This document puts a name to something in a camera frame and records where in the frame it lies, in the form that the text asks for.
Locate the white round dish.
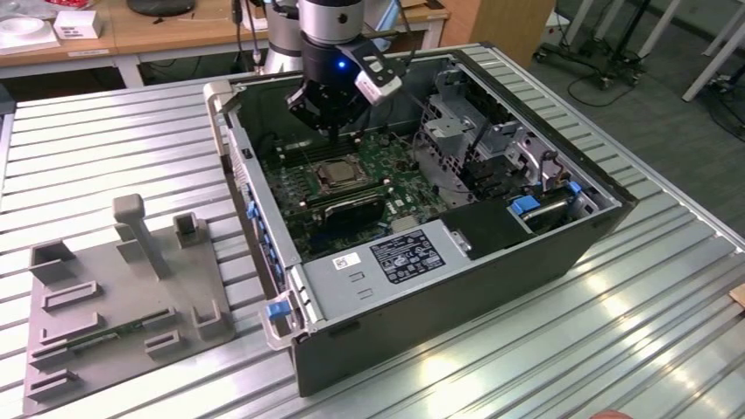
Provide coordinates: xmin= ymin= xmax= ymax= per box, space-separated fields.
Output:
xmin=0 ymin=16 xmax=60 ymax=49

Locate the black grey PC case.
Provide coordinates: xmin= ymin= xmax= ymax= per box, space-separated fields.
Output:
xmin=201 ymin=46 xmax=640 ymax=398

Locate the metal drive cage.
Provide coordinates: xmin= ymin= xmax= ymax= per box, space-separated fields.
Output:
xmin=413 ymin=67 xmax=501 ymax=197

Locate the CPU socket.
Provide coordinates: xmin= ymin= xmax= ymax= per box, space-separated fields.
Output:
xmin=312 ymin=157 xmax=366 ymax=192

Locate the silver metal bracket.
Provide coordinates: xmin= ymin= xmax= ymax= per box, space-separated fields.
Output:
xmin=482 ymin=121 xmax=569 ymax=196

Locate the grey parts rack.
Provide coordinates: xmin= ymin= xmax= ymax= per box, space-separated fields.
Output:
xmin=21 ymin=194 xmax=237 ymax=416

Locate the white table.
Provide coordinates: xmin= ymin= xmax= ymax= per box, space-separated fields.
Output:
xmin=678 ymin=0 xmax=745 ymax=102

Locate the blue case latch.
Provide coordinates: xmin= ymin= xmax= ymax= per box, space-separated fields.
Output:
xmin=262 ymin=300 xmax=289 ymax=324

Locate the black plastic shroud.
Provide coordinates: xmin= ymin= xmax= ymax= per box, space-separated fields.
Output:
xmin=440 ymin=196 xmax=540 ymax=262

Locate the black round base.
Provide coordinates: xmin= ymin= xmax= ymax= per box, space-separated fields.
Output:
xmin=125 ymin=0 xmax=197 ymax=17

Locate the silver CPU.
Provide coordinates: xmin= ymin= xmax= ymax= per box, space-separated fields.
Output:
xmin=325 ymin=164 xmax=360 ymax=184

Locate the black base cable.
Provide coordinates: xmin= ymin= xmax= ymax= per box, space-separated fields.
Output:
xmin=230 ymin=0 xmax=264 ymax=75

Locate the grey power supply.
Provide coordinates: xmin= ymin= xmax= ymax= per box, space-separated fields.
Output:
xmin=289 ymin=217 xmax=472 ymax=326

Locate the green RAM stick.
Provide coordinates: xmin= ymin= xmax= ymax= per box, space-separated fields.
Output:
xmin=62 ymin=317 xmax=150 ymax=353

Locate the wooden desk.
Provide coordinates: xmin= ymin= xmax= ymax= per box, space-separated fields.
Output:
xmin=0 ymin=0 xmax=453 ymax=88

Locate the black graphics card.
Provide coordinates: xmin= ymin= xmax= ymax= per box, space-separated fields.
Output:
xmin=302 ymin=188 xmax=390 ymax=254

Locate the dark wrist camera module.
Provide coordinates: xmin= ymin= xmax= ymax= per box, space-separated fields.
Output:
xmin=282 ymin=83 xmax=320 ymax=126

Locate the black wheeled stand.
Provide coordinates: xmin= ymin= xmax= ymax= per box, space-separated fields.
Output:
xmin=533 ymin=0 xmax=650 ymax=92

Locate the green motherboard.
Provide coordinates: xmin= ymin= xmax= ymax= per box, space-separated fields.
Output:
xmin=258 ymin=130 xmax=453 ymax=258

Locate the wooden cabinet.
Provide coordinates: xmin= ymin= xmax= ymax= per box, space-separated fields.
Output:
xmin=468 ymin=0 xmax=557 ymax=71

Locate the tan block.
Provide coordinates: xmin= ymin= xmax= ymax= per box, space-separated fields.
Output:
xmin=726 ymin=282 xmax=745 ymax=325

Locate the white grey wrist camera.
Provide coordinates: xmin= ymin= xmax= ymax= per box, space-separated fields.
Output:
xmin=336 ymin=39 xmax=405 ymax=106

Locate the blue drive handle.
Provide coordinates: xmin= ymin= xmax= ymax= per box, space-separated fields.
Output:
xmin=505 ymin=196 xmax=540 ymax=215

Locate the white cardboard box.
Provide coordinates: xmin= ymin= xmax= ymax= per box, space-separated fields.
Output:
xmin=50 ymin=10 xmax=105 ymax=41

